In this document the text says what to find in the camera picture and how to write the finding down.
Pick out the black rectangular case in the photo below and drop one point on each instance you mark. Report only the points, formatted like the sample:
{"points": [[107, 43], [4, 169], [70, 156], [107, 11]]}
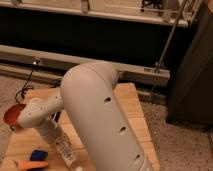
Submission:
{"points": [[56, 116]]}

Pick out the dark cabinet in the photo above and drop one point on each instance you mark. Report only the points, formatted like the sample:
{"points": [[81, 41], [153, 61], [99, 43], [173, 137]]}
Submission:
{"points": [[190, 98]]}

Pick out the orange ceramic bowl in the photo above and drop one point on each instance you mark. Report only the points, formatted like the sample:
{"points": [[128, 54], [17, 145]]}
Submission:
{"points": [[12, 114]]}

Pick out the orange handled tool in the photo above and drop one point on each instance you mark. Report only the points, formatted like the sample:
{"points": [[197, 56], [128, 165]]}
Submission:
{"points": [[25, 165]]}

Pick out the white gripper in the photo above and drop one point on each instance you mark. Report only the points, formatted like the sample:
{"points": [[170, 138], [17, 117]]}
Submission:
{"points": [[49, 130]]}

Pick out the white plastic bottle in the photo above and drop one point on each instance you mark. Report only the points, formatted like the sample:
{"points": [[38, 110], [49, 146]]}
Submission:
{"points": [[64, 148]]}

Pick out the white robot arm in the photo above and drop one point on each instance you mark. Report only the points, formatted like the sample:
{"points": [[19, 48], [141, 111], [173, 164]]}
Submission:
{"points": [[86, 94]]}

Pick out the grey floor rail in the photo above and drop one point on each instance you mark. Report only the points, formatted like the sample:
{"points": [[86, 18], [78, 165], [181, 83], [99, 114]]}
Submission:
{"points": [[140, 74]]}

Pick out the metal diagonal rod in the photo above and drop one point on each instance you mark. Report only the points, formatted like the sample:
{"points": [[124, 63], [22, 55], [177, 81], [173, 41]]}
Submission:
{"points": [[158, 64]]}

